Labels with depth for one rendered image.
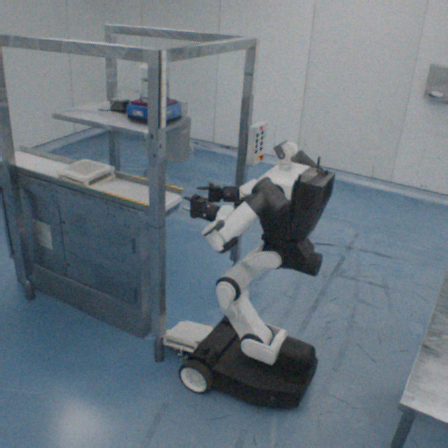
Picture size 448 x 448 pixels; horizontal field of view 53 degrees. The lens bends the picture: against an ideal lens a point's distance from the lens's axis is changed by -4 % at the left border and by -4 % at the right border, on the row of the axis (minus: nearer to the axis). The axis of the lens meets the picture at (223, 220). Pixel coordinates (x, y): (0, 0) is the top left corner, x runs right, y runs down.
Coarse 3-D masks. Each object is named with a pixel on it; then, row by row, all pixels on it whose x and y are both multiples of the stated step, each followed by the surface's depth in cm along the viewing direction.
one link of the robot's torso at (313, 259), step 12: (264, 240) 222; (276, 240) 214; (288, 240) 213; (300, 240) 214; (288, 252) 214; (300, 252) 211; (312, 252) 215; (288, 264) 217; (300, 264) 213; (312, 264) 212
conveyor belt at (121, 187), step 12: (24, 156) 299; (36, 156) 300; (36, 168) 280; (48, 168) 281; (60, 168) 283; (48, 180) 266; (120, 180) 270; (84, 192) 254; (108, 192) 254; (120, 192) 255; (132, 192) 256; (144, 192) 257; (168, 192) 258; (168, 204) 246
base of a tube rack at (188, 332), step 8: (176, 328) 283; (184, 328) 283; (192, 328) 284; (200, 328) 284; (208, 328) 284; (168, 336) 273; (176, 336) 272; (184, 336) 272; (192, 336) 273; (200, 336) 273; (192, 344) 266
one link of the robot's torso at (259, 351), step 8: (272, 328) 255; (280, 336) 246; (248, 344) 243; (256, 344) 241; (264, 344) 240; (272, 344) 241; (280, 344) 242; (248, 352) 245; (256, 352) 242; (264, 352) 240; (272, 352) 238; (264, 360) 242; (272, 360) 239
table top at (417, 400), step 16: (432, 320) 176; (432, 336) 168; (432, 352) 160; (416, 368) 152; (432, 368) 153; (416, 384) 146; (432, 384) 146; (400, 400) 140; (416, 400) 140; (432, 400) 140; (416, 416) 137; (432, 416) 134
